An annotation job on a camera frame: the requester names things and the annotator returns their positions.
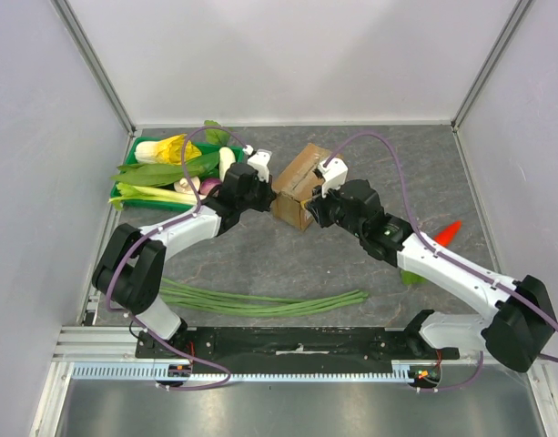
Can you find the white leek stalk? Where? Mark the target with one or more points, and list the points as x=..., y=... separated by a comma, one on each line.
x=165, y=195

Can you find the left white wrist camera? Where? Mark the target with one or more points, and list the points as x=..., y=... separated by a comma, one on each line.
x=259, y=160

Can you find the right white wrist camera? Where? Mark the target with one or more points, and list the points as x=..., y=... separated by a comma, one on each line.
x=333, y=173

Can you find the green leaf behind tray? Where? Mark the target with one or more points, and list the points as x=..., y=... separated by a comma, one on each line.
x=215, y=136

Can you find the brown cardboard express box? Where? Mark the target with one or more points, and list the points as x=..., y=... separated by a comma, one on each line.
x=295, y=184

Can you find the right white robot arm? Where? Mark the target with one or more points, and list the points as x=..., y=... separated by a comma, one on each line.
x=514, y=317

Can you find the green leafy vegetable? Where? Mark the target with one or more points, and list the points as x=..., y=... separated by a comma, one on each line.
x=157, y=175

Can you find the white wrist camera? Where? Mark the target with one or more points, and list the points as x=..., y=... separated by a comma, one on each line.
x=333, y=173
x=259, y=160

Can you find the yellow napa cabbage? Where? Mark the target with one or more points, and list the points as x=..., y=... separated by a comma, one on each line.
x=165, y=151

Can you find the white slotted cable duct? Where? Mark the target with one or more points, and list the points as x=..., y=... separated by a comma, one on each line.
x=164, y=371

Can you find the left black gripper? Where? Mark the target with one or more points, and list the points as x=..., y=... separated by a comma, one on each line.
x=268, y=195

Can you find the green bok choy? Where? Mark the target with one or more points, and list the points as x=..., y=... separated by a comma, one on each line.
x=126, y=192

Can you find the white eggplant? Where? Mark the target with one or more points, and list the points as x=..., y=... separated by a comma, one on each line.
x=226, y=160

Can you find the white mushroom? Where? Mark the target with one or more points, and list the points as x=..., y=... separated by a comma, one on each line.
x=184, y=185

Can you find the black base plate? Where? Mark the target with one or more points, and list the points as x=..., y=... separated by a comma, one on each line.
x=245, y=345

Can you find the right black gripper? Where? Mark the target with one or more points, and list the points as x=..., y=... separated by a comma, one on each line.
x=319, y=210

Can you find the green long beans bunch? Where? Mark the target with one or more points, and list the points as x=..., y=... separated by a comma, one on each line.
x=253, y=306

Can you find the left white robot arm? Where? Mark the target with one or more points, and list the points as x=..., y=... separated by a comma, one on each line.
x=130, y=270

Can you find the green lettuce leaf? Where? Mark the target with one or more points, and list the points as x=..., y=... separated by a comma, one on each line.
x=409, y=278

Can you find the purple onion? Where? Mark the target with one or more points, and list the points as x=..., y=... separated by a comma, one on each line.
x=208, y=184

